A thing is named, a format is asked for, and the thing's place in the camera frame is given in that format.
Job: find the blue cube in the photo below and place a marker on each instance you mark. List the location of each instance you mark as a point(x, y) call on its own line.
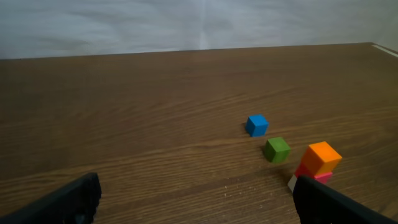
point(257, 125)

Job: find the orange cube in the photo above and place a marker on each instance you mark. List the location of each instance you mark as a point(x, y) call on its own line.
point(320, 157)

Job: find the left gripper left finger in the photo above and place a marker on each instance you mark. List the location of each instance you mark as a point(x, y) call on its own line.
point(62, 205)

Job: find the pink cube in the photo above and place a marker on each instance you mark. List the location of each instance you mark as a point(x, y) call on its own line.
point(323, 178)

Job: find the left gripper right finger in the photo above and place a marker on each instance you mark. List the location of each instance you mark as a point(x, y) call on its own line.
point(323, 205)

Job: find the green cube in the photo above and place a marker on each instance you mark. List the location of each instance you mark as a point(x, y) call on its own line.
point(276, 150)

